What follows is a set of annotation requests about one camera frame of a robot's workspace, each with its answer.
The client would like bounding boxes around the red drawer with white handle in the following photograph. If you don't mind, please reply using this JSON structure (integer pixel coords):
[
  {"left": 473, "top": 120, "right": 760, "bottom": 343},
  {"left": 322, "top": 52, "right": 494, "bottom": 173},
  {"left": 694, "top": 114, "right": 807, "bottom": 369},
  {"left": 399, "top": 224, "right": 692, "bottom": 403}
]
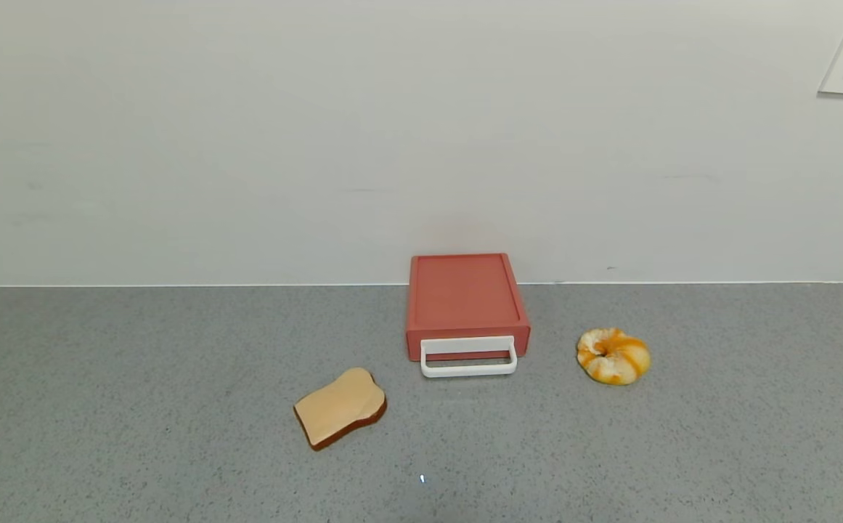
[{"left": 408, "top": 333, "right": 530, "bottom": 379}]

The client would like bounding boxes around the red drawer case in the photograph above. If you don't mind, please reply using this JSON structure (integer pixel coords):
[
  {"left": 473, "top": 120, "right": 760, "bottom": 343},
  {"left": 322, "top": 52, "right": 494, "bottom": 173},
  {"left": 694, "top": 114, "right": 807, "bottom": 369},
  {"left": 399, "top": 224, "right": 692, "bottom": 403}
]
[{"left": 406, "top": 253, "right": 532, "bottom": 362}]

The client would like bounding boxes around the toast bread slice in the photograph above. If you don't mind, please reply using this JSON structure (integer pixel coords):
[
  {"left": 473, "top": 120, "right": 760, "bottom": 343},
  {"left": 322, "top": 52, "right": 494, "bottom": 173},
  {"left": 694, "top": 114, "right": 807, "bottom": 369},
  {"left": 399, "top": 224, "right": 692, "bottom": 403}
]
[{"left": 293, "top": 367, "right": 388, "bottom": 452}]

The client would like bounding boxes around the orange white bagel roll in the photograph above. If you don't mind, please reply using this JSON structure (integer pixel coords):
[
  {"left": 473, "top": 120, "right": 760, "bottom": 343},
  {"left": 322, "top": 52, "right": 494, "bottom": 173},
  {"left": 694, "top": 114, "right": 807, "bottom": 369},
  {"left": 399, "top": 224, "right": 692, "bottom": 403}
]
[{"left": 577, "top": 327, "right": 652, "bottom": 386}]

